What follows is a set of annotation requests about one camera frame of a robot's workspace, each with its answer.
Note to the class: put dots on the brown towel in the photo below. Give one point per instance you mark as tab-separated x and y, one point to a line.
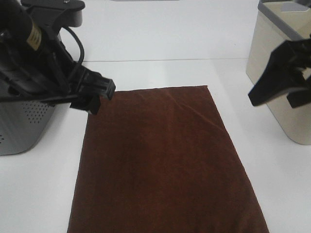
161	161

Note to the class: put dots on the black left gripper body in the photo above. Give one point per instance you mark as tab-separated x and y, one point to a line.
48	74

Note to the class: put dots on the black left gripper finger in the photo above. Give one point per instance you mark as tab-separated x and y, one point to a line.
94	84
88	103

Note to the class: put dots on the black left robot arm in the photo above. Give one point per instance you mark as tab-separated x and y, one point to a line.
29	20

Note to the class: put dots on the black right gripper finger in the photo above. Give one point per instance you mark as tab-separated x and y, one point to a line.
276	79

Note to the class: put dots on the beige bin with grey rim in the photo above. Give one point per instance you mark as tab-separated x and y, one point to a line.
279	21

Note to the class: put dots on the grey perforated laundry basket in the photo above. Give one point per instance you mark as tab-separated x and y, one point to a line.
22	126

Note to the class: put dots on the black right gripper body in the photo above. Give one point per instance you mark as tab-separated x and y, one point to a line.
300	63

